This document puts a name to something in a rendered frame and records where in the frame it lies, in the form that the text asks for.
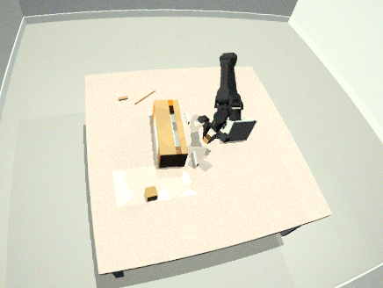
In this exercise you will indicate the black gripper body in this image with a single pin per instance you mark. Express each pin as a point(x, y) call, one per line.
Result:
point(224, 137)

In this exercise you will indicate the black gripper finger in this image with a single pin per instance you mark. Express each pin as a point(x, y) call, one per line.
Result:
point(205, 131)
point(213, 138)

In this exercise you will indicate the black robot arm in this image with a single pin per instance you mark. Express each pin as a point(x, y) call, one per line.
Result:
point(227, 95)

